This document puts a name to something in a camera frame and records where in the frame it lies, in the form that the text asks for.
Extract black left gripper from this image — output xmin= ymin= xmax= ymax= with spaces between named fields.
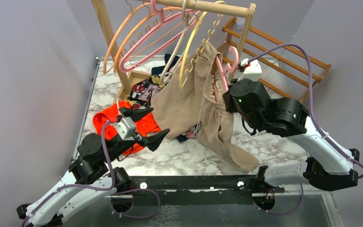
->
xmin=104 ymin=107 xmax=171 ymax=164

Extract orange mesh shorts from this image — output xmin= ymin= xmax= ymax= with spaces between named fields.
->
xmin=87 ymin=101 xmax=162 ymax=161

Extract pink hanger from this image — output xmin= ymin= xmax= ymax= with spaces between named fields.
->
xmin=210 ymin=46 xmax=239 ymax=103
xmin=118 ymin=0 xmax=199 ymax=73

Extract beige shorts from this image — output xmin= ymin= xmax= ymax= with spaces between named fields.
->
xmin=151 ymin=43 xmax=259 ymax=172

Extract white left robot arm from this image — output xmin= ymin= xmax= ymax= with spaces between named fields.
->
xmin=16 ymin=107 xmax=170 ymax=227

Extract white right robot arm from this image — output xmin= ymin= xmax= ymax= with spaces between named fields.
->
xmin=222 ymin=79 xmax=359 ymax=192

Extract comic print shorts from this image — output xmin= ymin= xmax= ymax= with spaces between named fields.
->
xmin=129 ymin=75 xmax=166 ymax=102

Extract cream notched hanger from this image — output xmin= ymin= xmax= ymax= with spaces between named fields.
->
xmin=181 ymin=12 xmax=225 ymax=88

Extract inner orange hanger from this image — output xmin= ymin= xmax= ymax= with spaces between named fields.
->
xmin=113 ymin=2 xmax=182 ymax=73

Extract orange hanger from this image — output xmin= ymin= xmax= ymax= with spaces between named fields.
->
xmin=103 ymin=2 xmax=151 ymax=74
xmin=113 ymin=2 xmax=182 ymax=73

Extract beige hanger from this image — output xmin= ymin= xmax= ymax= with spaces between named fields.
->
xmin=159 ymin=0 xmax=198 ymax=86

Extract outer orange hanger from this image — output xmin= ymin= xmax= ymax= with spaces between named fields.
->
xmin=103 ymin=2 xmax=151 ymax=74

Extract orange wooden slatted shelf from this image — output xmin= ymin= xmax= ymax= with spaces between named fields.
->
xmin=218 ymin=17 xmax=331 ymax=103

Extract wooden clothes rack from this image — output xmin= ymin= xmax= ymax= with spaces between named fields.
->
xmin=92 ymin=0 xmax=256 ymax=97

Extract dark navy garment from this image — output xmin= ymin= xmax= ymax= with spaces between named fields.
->
xmin=151 ymin=53 xmax=182 ymax=78

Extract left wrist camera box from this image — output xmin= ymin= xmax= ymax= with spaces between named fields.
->
xmin=111 ymin=117 xmax=137 ymax=141

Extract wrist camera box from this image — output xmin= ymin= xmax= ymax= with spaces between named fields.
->
xmin=111 ymin=117 xmax=137 ymax=141
xmin=238 ymin=58 xmax=262 ymax=81

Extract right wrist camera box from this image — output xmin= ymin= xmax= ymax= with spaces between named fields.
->
xmin=238 ymin=58 xmax=262 ymax=81

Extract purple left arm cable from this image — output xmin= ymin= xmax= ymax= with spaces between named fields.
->
xmin=21 ymin=120 xmax=116 ymax=227

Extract black mounting rail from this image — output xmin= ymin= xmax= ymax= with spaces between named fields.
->
xmin=111 ymin=175 xmax=285 ymax=213

